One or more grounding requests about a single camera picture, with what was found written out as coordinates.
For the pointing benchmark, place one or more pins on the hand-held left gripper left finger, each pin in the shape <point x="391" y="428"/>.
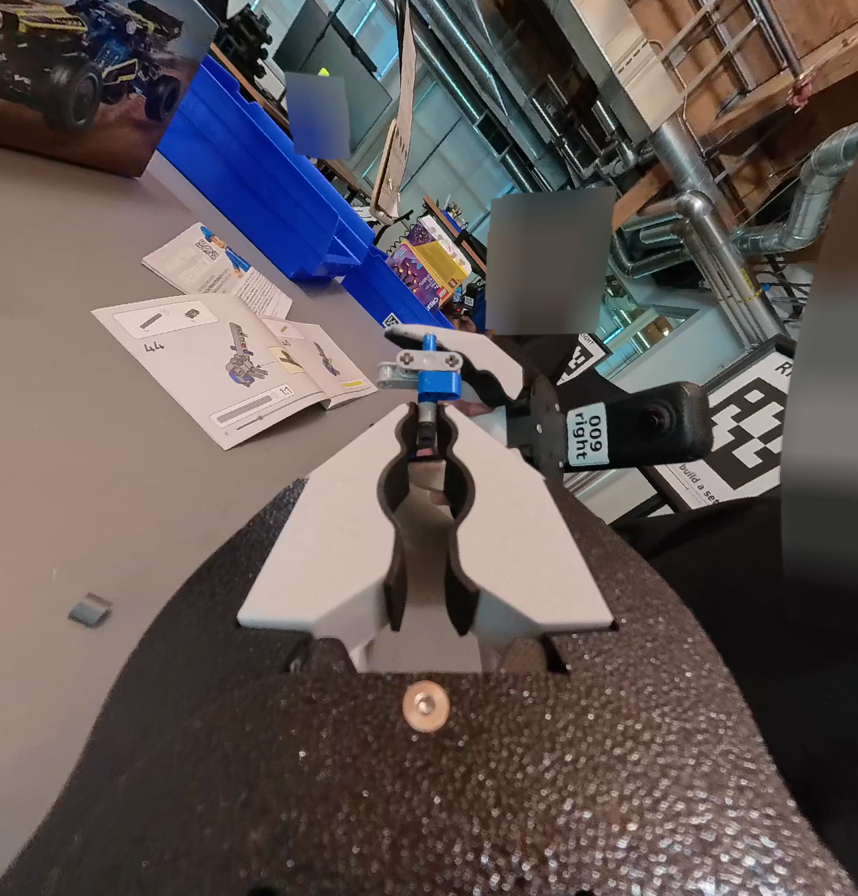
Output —
<point x="317" y="560"/>

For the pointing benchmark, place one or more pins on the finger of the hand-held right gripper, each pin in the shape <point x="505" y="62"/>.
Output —
<point x="497" y="425"/>
<point x="492" y="357"/>

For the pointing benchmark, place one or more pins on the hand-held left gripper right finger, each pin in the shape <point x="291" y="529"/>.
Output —
<point x="534" y="560"/>

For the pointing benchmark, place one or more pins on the blue grey lego assembly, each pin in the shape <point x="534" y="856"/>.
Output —
<point x="437" y="385"/>

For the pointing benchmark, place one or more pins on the yellow lego box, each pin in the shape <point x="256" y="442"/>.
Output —
<point x="448" y="262"/>

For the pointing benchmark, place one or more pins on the purple lego box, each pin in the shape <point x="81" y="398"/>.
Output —
<point x="411" y="273"/>

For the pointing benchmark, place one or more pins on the lego set box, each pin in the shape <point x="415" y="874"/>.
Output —
<point x="65" y="84"/>

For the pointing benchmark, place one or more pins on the small framed marker sign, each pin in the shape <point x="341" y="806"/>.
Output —
<point x="583" y="357"/>

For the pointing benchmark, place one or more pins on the blue plastic bin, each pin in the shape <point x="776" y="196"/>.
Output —
<point x="373" y="294"/>
<point x="247" y="161"/>

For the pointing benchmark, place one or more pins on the large framed marker poster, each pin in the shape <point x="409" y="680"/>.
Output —
<point x="744" y="427"/>

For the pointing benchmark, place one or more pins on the leaning wooden board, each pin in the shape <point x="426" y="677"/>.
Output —
<point x="394" y="168"/>

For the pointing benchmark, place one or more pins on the open instruction booklet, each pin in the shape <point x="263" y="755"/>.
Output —
<point x="212" y="371"/>

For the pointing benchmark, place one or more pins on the person's dark clothing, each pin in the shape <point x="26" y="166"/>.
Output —
<point x="751" y="630"/>

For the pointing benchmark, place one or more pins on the small grey flat piece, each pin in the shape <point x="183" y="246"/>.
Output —
<point x="90" y="609"/>

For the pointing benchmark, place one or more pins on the dark computer monitor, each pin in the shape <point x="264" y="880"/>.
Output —
<point x="366" y="98"/>

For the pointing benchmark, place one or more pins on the printed paper leaflet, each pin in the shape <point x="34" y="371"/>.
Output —
<point x="191" y="269"/>

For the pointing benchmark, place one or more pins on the silver ventilation duct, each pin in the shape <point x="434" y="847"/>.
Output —
<point x="688" y="210"/>

